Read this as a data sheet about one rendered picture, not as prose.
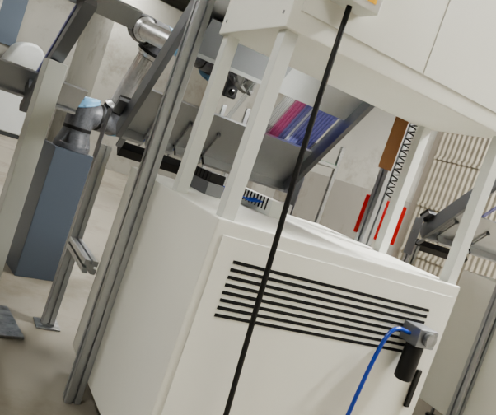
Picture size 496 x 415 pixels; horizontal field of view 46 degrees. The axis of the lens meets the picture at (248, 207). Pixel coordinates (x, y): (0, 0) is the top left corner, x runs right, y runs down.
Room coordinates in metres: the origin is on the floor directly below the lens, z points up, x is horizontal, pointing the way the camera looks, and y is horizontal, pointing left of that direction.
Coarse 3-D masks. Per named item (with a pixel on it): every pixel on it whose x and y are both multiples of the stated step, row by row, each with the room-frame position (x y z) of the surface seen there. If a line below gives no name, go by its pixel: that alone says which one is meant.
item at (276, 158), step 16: (160, 96) 1.86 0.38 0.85; (144, 112) 1.90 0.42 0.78; (192, 112) 1.93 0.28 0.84; (128, 128) 1.95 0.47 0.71; (144, 128) 1.96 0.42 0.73; (176, 128) 1.98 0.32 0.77; (224, 128) 2.00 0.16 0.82; (240, 128) 2.01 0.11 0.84; (208, 144) 2.05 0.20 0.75; (224, 144) 2.06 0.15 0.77; (272, 144) 2.09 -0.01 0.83; (288, 144) 2.10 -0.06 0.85; (224, 160) 2.12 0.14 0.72; (256, 160) 2.14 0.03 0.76; (272, 160) 2.15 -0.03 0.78; (288, 160) 2.17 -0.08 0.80; (304, 160) 2.18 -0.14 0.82; (272, 176) 2.23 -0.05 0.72
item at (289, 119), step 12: (288, 96) 1.94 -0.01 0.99; (276, 108) 1.97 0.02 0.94; (288, 108) 1.98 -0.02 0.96; (300, 108) 1.99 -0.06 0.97; (312, 108) 1.99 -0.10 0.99; (276, 120) 2.02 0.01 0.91; (288, 120) 2.02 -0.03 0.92; (300, 120) 2.03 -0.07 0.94; (324, 120) 2.04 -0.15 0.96; (336, 120) 2.05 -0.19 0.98; (276, 132) 2.06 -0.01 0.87; (288, 132) 2.07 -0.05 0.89; (300, 132) 2.07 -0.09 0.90; (312, 132) 2.08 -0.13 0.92; (324, 132) 2.09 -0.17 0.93; (300, 144) 2.12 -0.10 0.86; (312, 144) 2.13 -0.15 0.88
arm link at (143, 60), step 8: (160, 24) 2.37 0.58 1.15; (144, 48) 2.39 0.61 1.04; (152, 48) 2.38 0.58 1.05; (136, 56) 2.43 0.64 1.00; (144, 56) 2.41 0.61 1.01; (152, 56) 2.40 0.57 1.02; (136, 64) 2.42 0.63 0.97; (144, 64) 2.42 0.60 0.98; (128, 72) 2.44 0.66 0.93; (136, 72) 2.43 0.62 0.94; (144, 72) 2.44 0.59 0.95; (128, 80) 2.44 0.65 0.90; (136, 80) 2.44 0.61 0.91; (120, 88) 2.46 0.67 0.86; (128, 88) 2.45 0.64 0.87; (136, 88) 2.46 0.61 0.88; (112, 96) 2.48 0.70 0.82; (128, 96) 2.46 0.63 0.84; (104, 104) 2.48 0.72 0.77; (112, 104) 2.46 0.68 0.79; (112, 112) 2.46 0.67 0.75; (112, 120) 2.47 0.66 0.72; (112, 128) 2.49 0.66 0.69
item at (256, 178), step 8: (128, 136) 1.93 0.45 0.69; (136, 136) 1.95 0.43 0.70; (168, 144) 2.02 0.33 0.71; (168, 152) 2.00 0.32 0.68; (176, 152) 2.02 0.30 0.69; (184, 152) 2.04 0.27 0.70; (200, 160) 2.06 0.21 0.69; (208, 160) 2.09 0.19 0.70; (216, 160) 2.11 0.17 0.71; (216, 168) 2.09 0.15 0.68; (224, 168) 2.11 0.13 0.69; (256, 176) 2.19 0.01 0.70; (264, 176) 2.22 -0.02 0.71; (264, 184) 2.20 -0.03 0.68; (272, 184) 2.21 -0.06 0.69; (280, 184) 2.24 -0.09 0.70
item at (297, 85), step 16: (224, 0) 1.63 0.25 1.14; (224, 16) 1.67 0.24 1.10; (208, 32) 1.66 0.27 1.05; (208, 48) 1.70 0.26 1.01; (240, 48) 1.71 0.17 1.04; (240, 64) 1.76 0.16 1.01; (256, 64) 1.76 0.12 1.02; (256, 80) 1.86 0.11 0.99; (288, 80) 1.87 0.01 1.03; (304, 80) 1.88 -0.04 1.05; (304, 96) 1.94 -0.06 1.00; (336, 96) 1.95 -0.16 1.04; (352, 96) 1.96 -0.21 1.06; (336, 112) 2.01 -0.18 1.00; (352, 112) 2.02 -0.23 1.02
